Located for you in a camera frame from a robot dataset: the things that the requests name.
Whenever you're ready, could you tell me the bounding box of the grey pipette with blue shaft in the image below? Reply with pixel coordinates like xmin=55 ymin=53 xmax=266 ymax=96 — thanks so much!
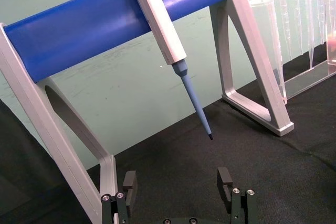
xmin=124 ymin=0 xmax=215 ymax=141

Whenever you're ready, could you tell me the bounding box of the clear plastic tip rack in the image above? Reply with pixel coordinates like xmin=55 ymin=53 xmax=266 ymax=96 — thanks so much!
xmin=246 ymin=0 xmax=336 ymax=101

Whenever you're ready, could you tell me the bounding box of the blue stand crossbar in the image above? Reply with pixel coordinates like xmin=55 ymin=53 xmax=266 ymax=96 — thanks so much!
xmin=4 ymin=0 xmax=228 ymax=83

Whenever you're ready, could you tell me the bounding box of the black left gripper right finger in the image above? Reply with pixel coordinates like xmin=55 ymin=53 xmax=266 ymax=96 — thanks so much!
xmin=216 ymin=167 xmax=258 ymax=224

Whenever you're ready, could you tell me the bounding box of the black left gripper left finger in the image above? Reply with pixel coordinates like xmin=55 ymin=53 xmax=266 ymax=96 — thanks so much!
xmin=101 ymin=170 xmax=139 ymax=224

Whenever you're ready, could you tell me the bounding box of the black table cloth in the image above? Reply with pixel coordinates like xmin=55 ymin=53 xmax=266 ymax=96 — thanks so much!
xmin=0 ymin=70 xmax=336 ymax=224

